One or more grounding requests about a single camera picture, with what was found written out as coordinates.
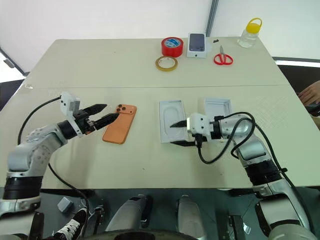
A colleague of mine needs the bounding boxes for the small grey box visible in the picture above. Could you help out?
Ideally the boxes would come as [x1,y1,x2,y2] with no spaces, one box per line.
[57,196,74,213]

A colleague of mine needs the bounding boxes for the red tape roll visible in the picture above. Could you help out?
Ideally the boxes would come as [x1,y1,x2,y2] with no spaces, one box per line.
[161,36,185,58]

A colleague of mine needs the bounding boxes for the black and white sneaker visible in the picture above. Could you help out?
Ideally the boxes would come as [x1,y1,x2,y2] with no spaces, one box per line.
[53,207,88,240]

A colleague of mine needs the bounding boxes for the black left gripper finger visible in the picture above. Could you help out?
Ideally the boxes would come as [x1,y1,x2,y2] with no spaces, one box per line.
[83,103,108,117]
[93,112,120,131]

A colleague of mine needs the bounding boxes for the clear bottle with yellow lid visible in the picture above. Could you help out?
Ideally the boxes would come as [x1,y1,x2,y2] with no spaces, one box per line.
[237,17,263,49]

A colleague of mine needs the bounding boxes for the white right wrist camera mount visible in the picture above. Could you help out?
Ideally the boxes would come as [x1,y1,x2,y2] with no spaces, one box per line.
[186,112,216,141]

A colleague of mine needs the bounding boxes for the clear yellowish tape roll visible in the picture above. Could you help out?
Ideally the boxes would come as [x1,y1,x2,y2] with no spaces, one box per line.
[154,55,179,73]

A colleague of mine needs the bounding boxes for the white phone box lid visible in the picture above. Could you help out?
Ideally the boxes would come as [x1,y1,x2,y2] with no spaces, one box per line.
[204,97,232,118]

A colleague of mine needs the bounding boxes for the grey rounded robot leg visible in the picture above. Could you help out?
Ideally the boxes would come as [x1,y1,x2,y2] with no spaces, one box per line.
[176,194,207,240]
[104,194,153,233]

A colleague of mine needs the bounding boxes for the white phone box base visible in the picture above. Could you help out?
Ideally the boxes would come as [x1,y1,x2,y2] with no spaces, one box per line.
[158,99,193,145]

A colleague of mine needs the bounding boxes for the white box with purple phone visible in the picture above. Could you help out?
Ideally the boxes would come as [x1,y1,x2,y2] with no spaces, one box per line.
[186,32,208,59]

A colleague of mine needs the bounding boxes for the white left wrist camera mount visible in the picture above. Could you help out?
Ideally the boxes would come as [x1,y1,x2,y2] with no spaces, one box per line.
[59,91,85,138]

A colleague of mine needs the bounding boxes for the red handled scissors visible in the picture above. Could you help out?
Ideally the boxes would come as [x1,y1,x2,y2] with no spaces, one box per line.
[213,45,234,66]

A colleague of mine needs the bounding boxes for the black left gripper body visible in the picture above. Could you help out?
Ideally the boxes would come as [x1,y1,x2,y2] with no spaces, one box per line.
[73,109,98,135]

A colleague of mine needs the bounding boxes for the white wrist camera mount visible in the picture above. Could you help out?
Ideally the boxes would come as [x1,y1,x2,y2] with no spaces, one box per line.
[186,112,216,141]
[59,91,85,138]

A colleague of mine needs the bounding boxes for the person's bare hand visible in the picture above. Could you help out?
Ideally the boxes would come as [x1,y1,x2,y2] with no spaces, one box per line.
[298,81,320,106]

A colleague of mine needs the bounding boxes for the grey vertical post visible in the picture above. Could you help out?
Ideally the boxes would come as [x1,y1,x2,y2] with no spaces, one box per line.
[206,0,220,36]

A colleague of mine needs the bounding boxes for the orange smartphone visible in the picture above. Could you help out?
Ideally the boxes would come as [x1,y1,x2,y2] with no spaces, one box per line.
[101,103,138,145]

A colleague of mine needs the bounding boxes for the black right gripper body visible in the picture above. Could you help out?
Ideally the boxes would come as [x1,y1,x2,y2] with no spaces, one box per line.
[190,134,210,148]

